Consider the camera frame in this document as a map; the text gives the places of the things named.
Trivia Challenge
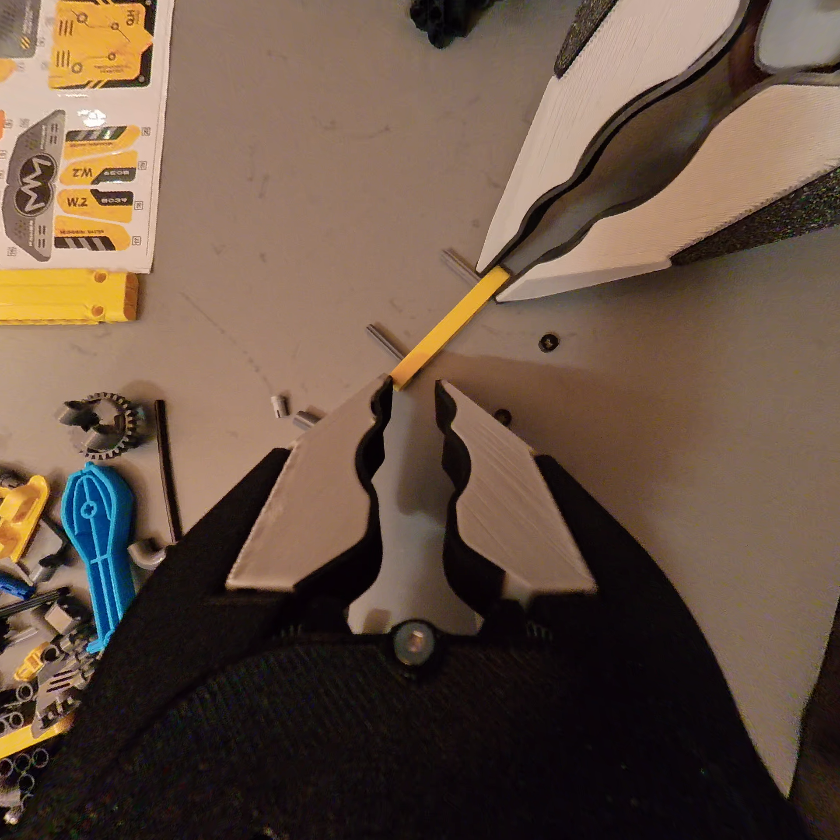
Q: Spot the yellow fender piece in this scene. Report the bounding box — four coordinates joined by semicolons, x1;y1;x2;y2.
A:
0;474;50;562

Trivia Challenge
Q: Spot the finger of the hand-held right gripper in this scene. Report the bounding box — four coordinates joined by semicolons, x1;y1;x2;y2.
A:
495;16;840;303
476;0;752;275

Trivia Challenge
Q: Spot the yellow rectangular panel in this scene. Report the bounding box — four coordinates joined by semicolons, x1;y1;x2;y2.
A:
0;269;140;324

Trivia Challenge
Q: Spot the yellow sticker sheet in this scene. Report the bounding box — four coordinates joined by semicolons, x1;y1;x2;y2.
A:
0;0;176;274

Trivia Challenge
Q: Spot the black bevel gear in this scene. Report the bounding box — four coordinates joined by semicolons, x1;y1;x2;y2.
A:
56;392;148;460

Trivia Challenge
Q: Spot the yellow toy vehicle model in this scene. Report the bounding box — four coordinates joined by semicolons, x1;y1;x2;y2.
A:
408;0;503;49

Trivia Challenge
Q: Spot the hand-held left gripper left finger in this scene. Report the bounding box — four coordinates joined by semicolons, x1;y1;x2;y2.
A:
225;374;395;593

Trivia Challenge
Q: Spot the yellow thin beam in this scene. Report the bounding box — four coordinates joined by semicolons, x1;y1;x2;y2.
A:
390;266;511;392

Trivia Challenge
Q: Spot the blue plastic separator tool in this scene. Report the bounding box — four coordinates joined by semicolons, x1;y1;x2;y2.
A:
61;462;137;655

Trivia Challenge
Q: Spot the thick black rod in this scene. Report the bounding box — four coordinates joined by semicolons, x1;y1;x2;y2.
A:
154;399;185;544

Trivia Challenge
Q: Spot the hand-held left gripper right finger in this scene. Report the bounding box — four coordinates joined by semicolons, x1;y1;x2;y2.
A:
434;378;598;614

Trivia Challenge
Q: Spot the pile of small building pieces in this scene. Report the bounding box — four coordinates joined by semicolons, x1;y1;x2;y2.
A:
0;564;99;829

